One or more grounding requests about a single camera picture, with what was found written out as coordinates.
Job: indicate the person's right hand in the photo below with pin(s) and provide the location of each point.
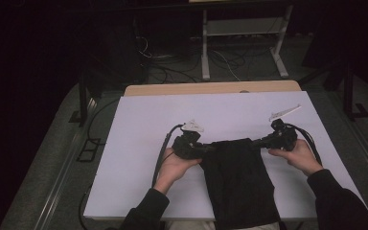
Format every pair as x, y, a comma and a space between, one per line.
300, 158

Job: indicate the black pants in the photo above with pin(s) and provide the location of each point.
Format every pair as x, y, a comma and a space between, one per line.
236, 185

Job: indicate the wooden table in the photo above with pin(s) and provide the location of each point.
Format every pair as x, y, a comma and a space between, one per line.
188, 87

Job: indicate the white metal stand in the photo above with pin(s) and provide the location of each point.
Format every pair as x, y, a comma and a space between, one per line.
205, 57

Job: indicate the person's left hand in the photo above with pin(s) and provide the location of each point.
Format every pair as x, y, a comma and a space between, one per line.
172, 169

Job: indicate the person's legs in light trousers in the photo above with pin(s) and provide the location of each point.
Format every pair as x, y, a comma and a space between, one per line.
191, 226

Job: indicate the white board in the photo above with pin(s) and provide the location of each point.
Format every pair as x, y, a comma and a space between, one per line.
134, 121

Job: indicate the black metal stand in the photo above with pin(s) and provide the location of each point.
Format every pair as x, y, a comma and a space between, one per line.
83, 102
348, 92

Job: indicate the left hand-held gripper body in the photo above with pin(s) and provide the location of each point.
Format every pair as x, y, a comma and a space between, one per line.
188, 148

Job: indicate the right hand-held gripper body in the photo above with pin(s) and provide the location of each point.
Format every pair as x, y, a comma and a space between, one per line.
284, 139

